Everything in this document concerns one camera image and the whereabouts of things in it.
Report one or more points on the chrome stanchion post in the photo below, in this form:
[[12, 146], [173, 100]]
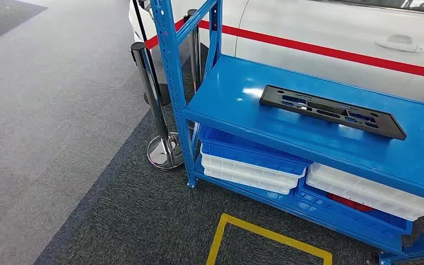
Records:
[[196, 55], [150, 80]]

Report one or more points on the red barrier belt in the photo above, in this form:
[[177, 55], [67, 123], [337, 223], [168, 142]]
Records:
[[307, 47], [160, 36]]

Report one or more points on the black pole stand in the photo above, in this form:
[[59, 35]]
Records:
[[162, 95]]

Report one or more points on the black plastic car part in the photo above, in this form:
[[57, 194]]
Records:
[[270, 98]]

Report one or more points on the white plastic tray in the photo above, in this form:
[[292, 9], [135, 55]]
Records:
[[241, 181], [234, 168], [362, 192]]

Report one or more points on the white car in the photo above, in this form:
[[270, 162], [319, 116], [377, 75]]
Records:
[[325, 22]]

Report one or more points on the red plastic tray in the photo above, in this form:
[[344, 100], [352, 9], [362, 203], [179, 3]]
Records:
[[347, 203]]

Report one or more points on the blue metal shelf rack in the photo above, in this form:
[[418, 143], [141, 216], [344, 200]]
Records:
[[234, 95]]

